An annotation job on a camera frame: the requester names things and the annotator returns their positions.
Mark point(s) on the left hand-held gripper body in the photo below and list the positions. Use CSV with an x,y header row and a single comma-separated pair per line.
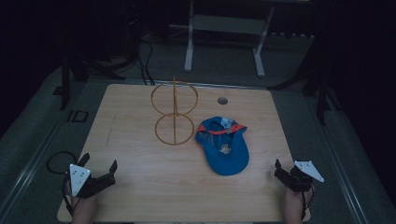
x,y
80,180

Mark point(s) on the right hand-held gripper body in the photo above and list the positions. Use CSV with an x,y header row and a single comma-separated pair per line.
x,y
297,182

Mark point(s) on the blue baseball cap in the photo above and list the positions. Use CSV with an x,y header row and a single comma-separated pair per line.
x,y
229,157

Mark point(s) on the person's right hand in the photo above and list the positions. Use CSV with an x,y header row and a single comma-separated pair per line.
x,y
292,200

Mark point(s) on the person's left hand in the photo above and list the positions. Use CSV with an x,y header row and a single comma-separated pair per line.
x,y
84,203

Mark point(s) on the black metal stand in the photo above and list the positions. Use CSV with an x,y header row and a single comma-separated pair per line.
x,y
322,99
65,84

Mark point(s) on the grey round table grommet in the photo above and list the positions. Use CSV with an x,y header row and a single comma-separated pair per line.
x,y
222,100

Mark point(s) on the black floor bracket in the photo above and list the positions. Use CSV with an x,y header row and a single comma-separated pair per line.
x,y
77,116

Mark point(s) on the white metal table frame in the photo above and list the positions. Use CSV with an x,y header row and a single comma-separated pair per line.
x,y
224,26

